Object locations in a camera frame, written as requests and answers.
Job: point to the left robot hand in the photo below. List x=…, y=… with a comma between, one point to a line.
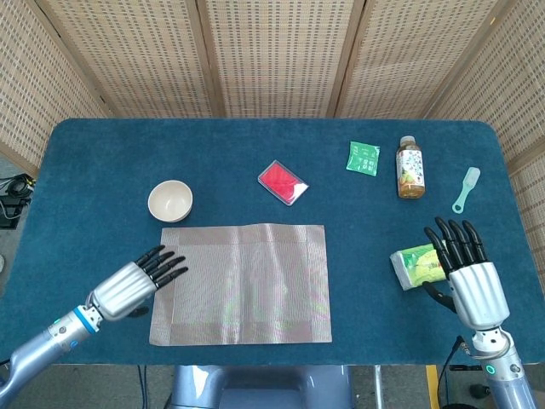
x=121, y=292

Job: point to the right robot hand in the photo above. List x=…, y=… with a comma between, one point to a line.
x=479, y=294

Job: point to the cream round bowl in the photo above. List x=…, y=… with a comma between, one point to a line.
x=170, y=202

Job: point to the brown woven placemat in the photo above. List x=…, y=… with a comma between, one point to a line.
x=242, y=285

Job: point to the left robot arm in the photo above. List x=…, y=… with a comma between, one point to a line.
x=38, y=345

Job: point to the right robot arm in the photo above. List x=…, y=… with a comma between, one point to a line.
x=511, y=379

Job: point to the green white tissue pack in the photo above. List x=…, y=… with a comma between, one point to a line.
x=415, y=266

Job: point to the light green plastic brush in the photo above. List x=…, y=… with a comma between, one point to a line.
x=468, y=183

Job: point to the orange juice bottle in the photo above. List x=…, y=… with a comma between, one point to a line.
x=411, y=170

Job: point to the blue-grey robot torso base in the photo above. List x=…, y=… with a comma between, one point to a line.
x=264, y=387

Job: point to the green sachet packet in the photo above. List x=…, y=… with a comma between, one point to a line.
x=363, y=158

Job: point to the red ink pad clear case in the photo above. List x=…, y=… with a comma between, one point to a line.
x=279, y=181

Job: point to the woven bamboo folding screen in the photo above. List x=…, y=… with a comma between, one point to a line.
x=277, y=55

